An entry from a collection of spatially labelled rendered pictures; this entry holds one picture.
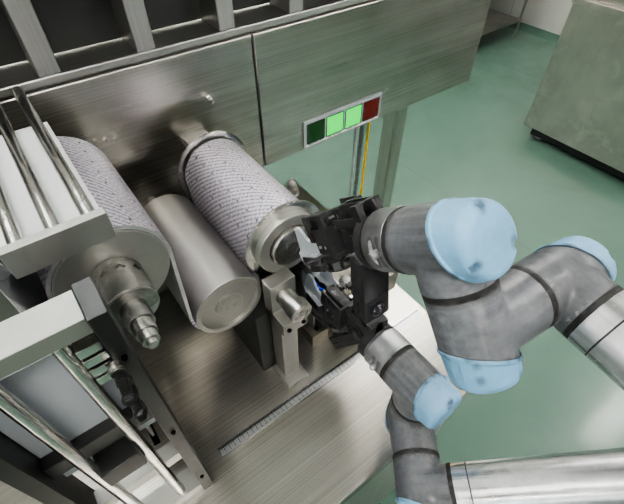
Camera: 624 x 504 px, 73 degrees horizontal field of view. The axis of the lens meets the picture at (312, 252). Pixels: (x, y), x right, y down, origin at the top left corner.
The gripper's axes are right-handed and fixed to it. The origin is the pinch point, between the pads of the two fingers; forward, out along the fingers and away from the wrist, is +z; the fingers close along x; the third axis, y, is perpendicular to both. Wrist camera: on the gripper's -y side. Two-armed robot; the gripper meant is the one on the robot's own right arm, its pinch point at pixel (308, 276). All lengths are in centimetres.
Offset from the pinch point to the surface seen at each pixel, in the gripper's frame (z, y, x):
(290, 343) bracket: -7.1, -6.1, 9.6
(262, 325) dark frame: -2.9, -2.1, 12.8
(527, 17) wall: 212, -97, -444
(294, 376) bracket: -8.2, -17.9, 9.8
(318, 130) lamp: 29.4, 9.5, -24.7
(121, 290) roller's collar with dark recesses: -7.4, 27.6, 31.3
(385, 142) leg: 49, -22, -71
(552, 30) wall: 181, -101, -444
